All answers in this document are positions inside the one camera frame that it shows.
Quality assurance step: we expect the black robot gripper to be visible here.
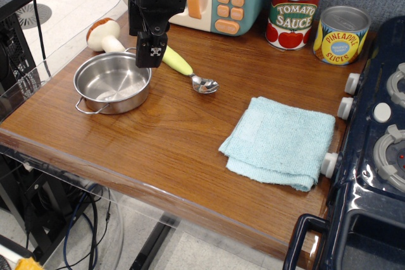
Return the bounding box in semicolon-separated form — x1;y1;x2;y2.
128;0;186;68

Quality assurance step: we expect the white brown plush mushroom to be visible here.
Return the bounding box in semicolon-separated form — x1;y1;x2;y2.
86;18;125;52

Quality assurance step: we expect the tomato sauce can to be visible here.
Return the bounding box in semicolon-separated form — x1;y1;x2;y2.
265;0;320;50

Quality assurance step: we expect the pineapple slices can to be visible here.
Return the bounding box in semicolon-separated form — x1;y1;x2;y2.
313;6;371;66

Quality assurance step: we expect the stainless steel pot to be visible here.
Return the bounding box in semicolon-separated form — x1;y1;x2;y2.
73;49;152;115

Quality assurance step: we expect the black computer tower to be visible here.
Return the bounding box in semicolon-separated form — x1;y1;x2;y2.
1;14;41;97

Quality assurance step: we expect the light blue folded towel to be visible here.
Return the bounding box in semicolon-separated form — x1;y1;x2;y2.
218;97;335;192

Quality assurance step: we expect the white stove knob top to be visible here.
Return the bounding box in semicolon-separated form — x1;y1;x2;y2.
344;73;361;95

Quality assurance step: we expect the white stove knob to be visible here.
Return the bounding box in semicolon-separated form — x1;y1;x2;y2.
344;73;361;95
337;97;354;120
320;152;339;178

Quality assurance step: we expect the white stove knob middle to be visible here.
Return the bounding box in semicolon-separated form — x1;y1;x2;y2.
337;97;354;120

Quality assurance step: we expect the white stove knob bottom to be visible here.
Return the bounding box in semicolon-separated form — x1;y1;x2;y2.
320;152;339;178

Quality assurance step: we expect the yellow object bottom left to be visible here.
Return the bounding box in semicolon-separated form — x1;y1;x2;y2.
15;257;44;270

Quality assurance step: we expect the dark blue toy stove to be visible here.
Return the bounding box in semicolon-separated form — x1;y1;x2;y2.
283;16;404;269

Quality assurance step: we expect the green handled metal spoon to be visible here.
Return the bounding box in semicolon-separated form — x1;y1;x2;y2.
163;46;220;94

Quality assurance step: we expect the blue cable under table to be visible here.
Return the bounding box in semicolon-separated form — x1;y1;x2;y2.
63;192;99;270

